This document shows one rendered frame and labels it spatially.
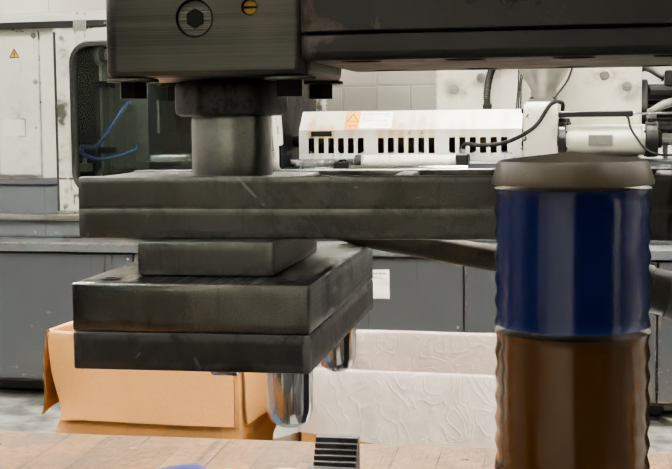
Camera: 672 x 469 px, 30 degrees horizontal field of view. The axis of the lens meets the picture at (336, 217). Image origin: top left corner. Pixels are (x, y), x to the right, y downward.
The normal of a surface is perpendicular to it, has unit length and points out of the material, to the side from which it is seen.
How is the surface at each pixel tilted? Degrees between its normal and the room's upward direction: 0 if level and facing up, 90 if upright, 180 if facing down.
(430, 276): 90
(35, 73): 90
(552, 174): 71
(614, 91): 90
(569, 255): 76
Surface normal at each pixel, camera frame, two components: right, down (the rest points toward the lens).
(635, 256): 0.61, -0.19
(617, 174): 0.35, -0.25
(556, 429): -0.35, -0.17
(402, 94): -0.22, 0.07
